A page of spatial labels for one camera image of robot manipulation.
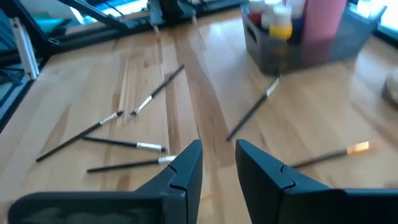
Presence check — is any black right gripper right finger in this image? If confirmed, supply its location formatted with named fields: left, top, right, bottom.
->
left=235, top=138, right=398, bottom=224

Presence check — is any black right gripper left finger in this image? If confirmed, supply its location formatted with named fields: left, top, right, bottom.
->
left=7, top=139, right=204, bottom=224

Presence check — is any black paintbrush silver ferrule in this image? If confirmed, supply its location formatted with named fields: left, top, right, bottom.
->
left=129, top=63, right=186, bottom=116
left=81, top=136, right=169, bottom=154
left=226, top=77, right=281, bottom=142
left=35, top=110, right=124, bottom=163
left=86, top=154, right=178, bottom=174

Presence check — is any small yellow paint bottle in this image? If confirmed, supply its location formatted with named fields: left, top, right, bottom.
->
left=269, top=4, right=294, bottom=41

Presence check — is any large pink paint bottle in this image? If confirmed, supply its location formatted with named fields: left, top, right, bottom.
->
left=301, top=0, right=348, bottom=44

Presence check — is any black paintbrush gold ferrule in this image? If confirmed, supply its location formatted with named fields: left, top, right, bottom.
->
left=289, top=140, right=373, bottom=169

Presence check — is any grey plastic bin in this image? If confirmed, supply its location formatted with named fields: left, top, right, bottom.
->
left=241, top=0, right=388, bottom=76

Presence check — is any white bulb brass lamp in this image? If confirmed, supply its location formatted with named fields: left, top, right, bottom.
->
left=381, top=70, right=398, bottom=108

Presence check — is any teal sheet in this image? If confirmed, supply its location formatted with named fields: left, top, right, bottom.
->
left=34, top=17, right=73, bottom=34

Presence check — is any white metal bracket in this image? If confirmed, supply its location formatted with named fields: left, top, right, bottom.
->
left=9, top=17, right=40, bottom=81

